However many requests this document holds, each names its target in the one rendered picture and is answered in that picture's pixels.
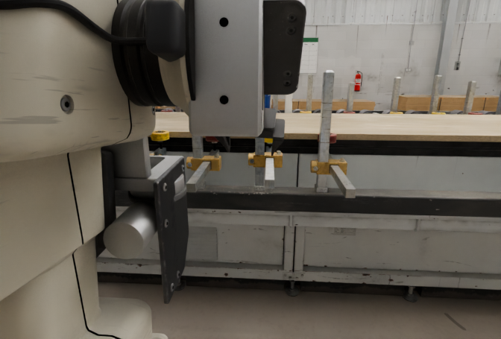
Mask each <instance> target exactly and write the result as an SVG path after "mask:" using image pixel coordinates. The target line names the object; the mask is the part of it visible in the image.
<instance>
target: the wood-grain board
mask: <svg viewBox="0 0 501 339"><path fill-rule="evenodd" d="M276 118H279V119H284V120H285V133H284V139H318V134H319V131H320V119H321V114H320V113H276ZM156 130H167V131H168V132H169V137H174V138H192V134H191V133H190V132H189V117H188V115H187V114H185V113H176V112H156V127H155V129H154V131H156ZM330 132H331V133H335V134H336V135H337V137H336V140H386V141H440V142H501V115H443V114H354V113H332V116H331V127H330Z"/></svg>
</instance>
